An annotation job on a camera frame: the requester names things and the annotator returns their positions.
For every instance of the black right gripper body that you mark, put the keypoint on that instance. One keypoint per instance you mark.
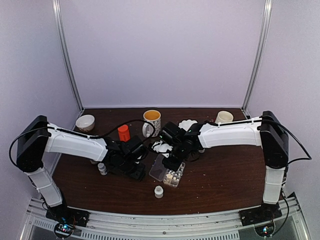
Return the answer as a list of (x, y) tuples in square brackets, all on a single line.
[(180, 155)]

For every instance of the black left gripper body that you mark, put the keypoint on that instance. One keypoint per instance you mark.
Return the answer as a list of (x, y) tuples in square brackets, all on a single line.
[(126, 167)]

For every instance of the orange pill bottle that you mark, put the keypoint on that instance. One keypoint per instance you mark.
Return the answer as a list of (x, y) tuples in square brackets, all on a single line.
[(124, 133)]

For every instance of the small white pill bottle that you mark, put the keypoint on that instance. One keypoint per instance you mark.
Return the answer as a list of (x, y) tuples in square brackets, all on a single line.
[(102, 169)]

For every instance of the clear plastic pill organizer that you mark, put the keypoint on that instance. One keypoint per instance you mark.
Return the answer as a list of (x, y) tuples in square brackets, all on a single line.
[(161, 174)]

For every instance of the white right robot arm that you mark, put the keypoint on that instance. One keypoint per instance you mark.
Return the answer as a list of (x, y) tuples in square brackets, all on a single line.
[(262, 131)]

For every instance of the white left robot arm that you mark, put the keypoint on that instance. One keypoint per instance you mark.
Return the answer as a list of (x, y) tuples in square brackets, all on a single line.
[(41, 137)]

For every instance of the white pills in organizer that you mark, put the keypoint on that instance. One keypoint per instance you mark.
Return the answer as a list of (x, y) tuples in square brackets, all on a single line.
[(172, 177)]

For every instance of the white scalloped dish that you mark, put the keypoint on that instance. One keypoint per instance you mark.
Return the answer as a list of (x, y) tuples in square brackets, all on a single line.
[(186, 124)]

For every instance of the yellow-lined patterned mug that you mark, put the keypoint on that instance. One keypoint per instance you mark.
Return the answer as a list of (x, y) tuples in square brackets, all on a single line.
[(152, 125)]

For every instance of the white ribbed cup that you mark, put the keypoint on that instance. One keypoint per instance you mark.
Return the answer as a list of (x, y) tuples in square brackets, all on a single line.
[(224, 117)]

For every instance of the white ceramic bowl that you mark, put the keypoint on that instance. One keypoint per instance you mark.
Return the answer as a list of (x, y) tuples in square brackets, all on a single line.
[(85, 123)]

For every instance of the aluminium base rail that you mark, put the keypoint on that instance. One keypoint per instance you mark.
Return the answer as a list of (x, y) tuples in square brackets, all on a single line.
[(224, 225)]

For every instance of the aluminium frame post left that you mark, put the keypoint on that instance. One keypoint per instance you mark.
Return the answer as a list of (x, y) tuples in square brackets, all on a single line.
[(65, 53)]

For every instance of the aluminium frame post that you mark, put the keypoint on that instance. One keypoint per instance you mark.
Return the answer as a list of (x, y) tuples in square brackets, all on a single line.
[(264, 30), (65, 53)]

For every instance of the aluminium frame post right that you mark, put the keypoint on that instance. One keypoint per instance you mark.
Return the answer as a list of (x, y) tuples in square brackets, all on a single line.
[(264, 30)]

